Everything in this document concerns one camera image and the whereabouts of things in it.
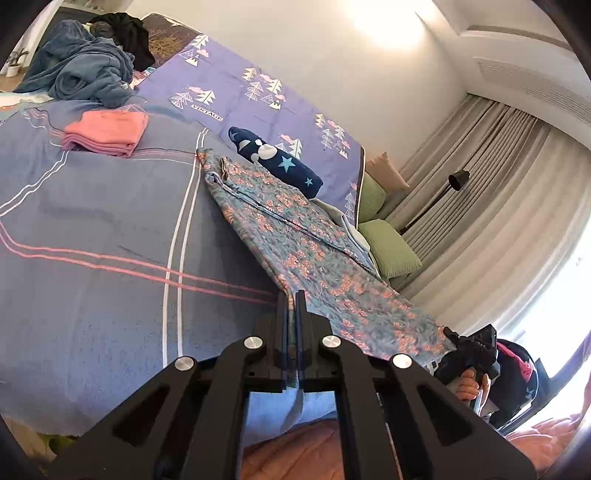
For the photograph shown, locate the brown patterned headboard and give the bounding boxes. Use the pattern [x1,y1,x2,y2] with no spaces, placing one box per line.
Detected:
[142,13,199,68]

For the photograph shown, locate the green pillow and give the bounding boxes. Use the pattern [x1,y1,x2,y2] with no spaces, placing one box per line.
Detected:
[359,219,423,280]
[359,172,387,223]

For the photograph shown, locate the purple tree print sheet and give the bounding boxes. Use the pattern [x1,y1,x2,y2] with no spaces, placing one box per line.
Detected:
[136,34,365,224]

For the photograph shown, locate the beige curtain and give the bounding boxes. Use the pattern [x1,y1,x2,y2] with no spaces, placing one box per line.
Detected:
[381,95,590,332]

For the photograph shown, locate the folded pink garment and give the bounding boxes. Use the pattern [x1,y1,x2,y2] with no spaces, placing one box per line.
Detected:
[61,110,149,158]

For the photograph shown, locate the beige cushion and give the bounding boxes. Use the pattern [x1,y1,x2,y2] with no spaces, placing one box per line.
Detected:
[365,152,410,193]

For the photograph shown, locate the blue striped bed blanket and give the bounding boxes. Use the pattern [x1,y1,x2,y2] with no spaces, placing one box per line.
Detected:
[1,101,279,435]

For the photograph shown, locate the green pillow far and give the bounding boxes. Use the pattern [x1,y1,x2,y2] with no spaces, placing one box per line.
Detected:
[359,172,387,223]

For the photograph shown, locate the black floor lamp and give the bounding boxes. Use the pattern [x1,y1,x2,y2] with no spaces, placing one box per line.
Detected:
[399,169,470,235]

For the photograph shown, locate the crumpled blue towel blanket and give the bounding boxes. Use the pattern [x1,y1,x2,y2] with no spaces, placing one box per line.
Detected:
[14,20,133,108]

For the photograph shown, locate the right hand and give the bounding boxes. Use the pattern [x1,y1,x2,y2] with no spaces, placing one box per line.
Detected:
[453,369,491,405]

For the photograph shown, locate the black clothing pile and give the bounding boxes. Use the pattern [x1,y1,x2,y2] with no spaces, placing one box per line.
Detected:
[89,12,155,71]

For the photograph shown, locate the green pillow near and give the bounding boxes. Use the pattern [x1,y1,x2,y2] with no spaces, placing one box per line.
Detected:
[359,219,423,280]

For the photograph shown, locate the pink sleeve right forearm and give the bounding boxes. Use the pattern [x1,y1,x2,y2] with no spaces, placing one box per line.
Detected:
[506,413,582,475]

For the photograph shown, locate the floral teal pink garment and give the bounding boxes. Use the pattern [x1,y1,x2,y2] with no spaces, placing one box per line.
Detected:
[197,148,453,365]

